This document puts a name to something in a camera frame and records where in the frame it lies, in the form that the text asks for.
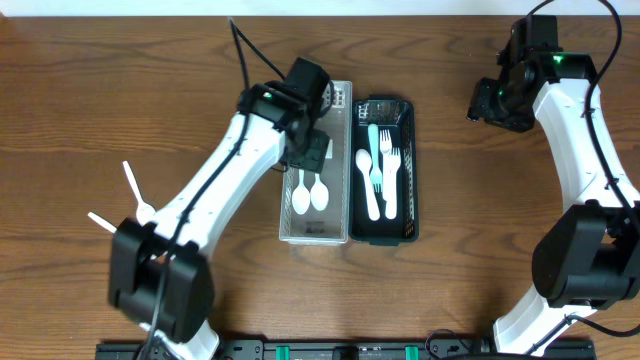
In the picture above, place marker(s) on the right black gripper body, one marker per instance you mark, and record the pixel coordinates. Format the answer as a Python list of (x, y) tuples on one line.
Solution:
[(499, 106)]

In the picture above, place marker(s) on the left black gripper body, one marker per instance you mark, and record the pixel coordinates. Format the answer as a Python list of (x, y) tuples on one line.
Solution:
[(310, 155)]

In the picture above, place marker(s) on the white plastic spoon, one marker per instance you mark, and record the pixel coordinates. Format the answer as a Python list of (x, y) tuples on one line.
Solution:
[(300, 198), (144, 211), (102, 222), (319, 194), (364, 164)]

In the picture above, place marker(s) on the white plastic fork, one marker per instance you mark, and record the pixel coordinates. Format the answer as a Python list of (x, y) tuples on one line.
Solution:
[(391, 164), (375, 173), (385, 143)]

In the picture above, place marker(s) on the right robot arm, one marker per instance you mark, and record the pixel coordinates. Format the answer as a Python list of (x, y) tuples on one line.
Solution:
[(589, 260)]

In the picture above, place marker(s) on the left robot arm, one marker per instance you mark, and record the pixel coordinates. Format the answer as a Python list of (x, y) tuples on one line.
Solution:
[(160, 275)]

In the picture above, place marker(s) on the white perforated plastic basket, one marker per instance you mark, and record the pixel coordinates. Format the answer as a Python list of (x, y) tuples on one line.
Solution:
[(328, 227)]

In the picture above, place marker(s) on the black perforated plastic basket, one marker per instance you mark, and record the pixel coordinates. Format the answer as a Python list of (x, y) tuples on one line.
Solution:
[(395, 115)]

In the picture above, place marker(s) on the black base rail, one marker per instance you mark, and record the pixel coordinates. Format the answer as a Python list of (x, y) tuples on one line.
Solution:
[(440, 349)]

